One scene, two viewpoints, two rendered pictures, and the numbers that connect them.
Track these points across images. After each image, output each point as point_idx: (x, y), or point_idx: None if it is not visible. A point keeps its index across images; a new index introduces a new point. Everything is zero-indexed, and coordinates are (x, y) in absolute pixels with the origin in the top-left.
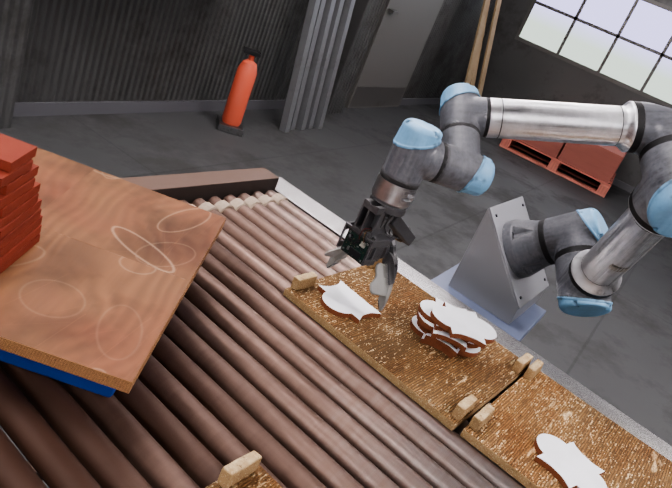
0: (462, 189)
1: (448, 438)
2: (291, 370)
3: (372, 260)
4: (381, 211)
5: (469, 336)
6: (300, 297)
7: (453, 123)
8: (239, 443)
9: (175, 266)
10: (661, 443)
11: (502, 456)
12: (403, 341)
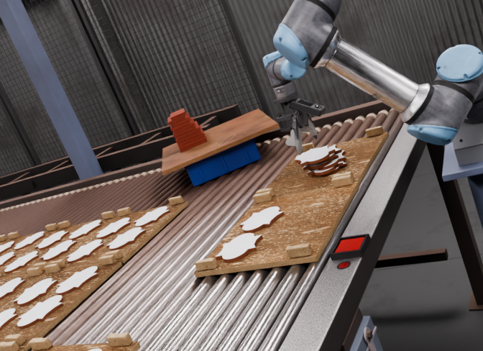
0: (284, 78)
1: None
2: (247, 182)
3: (288, 128)
4: (275, 102)
5: (300, 160)
6: (297, 155)
7: None
8: (198, 199)
9: (225, 143)
10: (366, 229)
11: (246, 212)
12: (305, 170)
